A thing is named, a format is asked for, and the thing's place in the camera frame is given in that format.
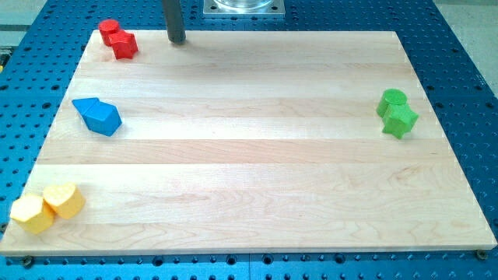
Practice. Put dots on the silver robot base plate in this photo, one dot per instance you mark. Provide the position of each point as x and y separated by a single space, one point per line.
244 8

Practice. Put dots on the red cylinder block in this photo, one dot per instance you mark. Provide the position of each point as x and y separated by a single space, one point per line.
106 28

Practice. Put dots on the green cylinder block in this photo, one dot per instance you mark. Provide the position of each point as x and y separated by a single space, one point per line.
390 97

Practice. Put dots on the yellow hexagon block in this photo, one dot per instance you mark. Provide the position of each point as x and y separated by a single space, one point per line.
32 213

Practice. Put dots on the blue perforated metal table plate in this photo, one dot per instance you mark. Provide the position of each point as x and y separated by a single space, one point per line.
40 69

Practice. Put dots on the blue triangle block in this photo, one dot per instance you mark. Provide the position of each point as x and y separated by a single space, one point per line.
84 104

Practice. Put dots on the yellow heart block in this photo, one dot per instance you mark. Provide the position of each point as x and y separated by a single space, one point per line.
66 199

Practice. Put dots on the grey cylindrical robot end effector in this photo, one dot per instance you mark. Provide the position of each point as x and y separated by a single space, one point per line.
174 21

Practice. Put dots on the red star block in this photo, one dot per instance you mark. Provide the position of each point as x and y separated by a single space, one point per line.
123 44

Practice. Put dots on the green star block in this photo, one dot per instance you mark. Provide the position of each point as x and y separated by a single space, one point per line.
399 120

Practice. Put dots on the light wooden board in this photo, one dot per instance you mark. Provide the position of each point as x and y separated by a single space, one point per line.
252 142

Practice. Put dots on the blue cube block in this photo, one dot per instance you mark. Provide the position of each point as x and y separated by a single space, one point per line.
102 118

